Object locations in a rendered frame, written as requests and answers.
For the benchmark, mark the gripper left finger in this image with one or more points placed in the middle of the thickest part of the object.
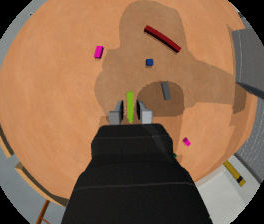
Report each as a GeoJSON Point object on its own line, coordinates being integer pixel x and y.
{"type": "Point", "coordinates": [116, 116]}

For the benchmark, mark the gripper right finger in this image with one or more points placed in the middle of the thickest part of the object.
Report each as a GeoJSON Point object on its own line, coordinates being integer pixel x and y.
{"type": "Point", "coordinates": [144, 115]}

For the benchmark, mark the lime green rod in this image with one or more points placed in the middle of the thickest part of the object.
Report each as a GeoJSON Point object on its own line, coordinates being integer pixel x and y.
{"type": "Point", "coordinates": [130, 106]}

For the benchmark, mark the grey rod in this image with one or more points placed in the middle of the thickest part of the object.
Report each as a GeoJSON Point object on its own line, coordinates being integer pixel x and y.
{"type": "Point", "coordinates": [166, 91]}

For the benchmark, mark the dark red rod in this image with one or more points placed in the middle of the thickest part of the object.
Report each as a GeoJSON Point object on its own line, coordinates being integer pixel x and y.
{"type": "Point", "coordinates": [162, 38]}

